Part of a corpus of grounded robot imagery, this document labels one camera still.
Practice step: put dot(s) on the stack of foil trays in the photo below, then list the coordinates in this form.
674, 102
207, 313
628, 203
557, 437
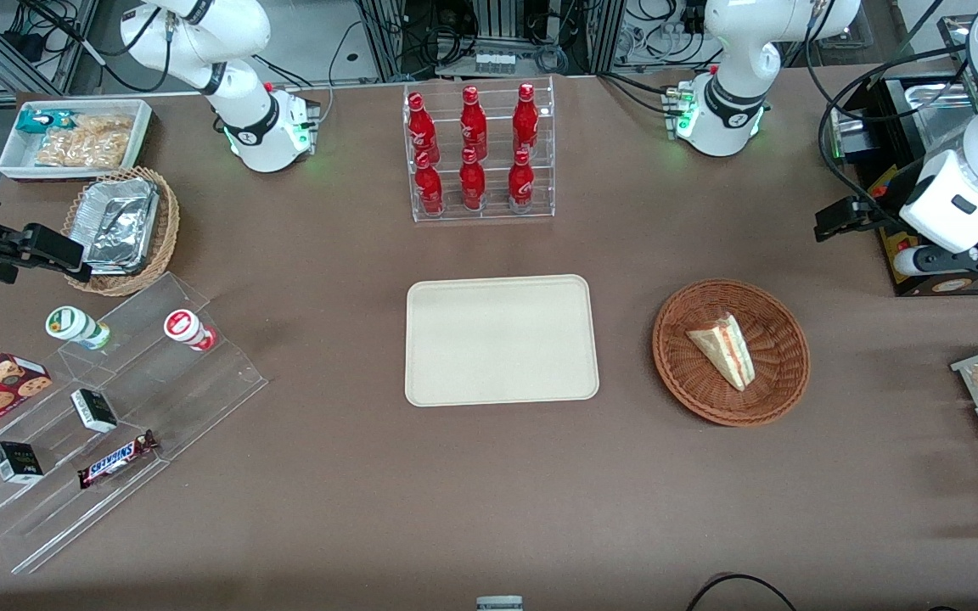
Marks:
120, 225

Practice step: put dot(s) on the clear acrylic bottle rack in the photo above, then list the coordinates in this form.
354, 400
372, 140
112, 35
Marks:
493, 214

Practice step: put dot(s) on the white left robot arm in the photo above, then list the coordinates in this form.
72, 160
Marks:
725, 106

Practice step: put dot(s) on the clear bag of crackers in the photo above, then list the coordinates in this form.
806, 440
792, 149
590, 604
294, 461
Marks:
73, 153
107, 126

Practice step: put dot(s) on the aluminium frame rail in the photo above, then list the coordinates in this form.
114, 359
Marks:
30, 51

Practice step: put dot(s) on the small black carton box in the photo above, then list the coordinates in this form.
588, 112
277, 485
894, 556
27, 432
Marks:
95, 411
17, 463

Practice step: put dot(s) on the black steel display cabinet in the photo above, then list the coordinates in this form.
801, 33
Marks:
905, 119

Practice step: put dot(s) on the white rectangular snack bin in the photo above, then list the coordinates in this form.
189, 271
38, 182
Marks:
14, 161

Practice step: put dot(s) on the green snack packet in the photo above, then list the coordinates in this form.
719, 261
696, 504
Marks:
39, 120

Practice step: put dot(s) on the clear acrylic tiered stand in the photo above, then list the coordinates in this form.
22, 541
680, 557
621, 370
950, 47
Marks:
200, 390

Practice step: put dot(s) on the beige rectangular tray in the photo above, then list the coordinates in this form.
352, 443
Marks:
502, 339

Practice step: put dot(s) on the light wicker basket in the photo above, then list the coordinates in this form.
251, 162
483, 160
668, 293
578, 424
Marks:
165, 229

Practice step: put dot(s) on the Snickers chocolate bar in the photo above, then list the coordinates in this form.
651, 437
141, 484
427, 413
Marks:
115, 459

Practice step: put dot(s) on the green lid yogurt cup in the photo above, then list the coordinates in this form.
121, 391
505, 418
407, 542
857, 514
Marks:
69, 322

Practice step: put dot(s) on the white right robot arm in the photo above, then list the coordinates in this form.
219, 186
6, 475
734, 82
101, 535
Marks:
253, 127

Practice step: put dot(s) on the brown round wicker basket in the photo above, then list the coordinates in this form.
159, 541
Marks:
778, 373

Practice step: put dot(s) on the white power strip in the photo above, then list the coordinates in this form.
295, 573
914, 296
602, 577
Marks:
496, 62

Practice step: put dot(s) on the aluminium frame rack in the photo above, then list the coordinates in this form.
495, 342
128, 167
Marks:
497, 21

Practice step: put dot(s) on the grey white device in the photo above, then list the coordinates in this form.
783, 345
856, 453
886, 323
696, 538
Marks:
499, 603

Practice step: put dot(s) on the red lid yogurt cup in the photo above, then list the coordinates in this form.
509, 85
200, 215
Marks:
181, 325

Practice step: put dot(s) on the triangular sandwich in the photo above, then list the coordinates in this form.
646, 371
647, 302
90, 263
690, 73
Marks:
728, 350

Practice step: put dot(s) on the red cola bottle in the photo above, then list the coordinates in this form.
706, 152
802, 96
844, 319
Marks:
525, 114
429, 187
473, 119
521, 182
472, 182
421, 127

